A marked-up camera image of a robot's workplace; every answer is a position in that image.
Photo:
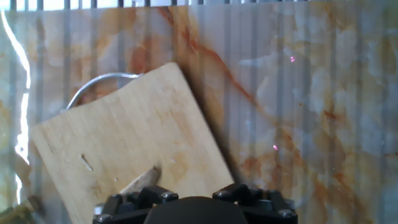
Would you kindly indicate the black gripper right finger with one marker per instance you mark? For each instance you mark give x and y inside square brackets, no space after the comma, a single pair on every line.
[267,205]

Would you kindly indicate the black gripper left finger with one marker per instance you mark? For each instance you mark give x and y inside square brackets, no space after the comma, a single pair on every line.
[124,205]

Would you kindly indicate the lotus root piece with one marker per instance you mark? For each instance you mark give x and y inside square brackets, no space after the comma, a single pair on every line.
[143,182]

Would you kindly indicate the orange marble pattern mat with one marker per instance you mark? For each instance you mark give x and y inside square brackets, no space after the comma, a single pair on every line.
[295,109]

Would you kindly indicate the wooden cutting board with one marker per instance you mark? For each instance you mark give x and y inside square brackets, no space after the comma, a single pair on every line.
[130,130]

